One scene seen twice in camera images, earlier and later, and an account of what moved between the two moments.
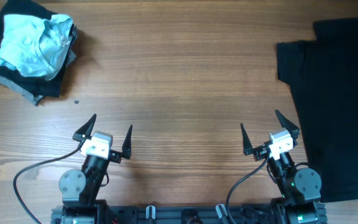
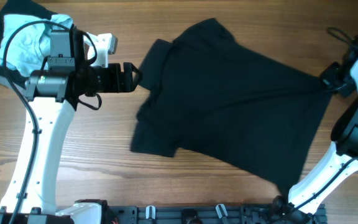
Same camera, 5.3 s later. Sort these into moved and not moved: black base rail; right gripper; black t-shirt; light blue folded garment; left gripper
Moved: black t-shirt; right gripper; left gripper
Not moved: light blue folded garment; black base rail
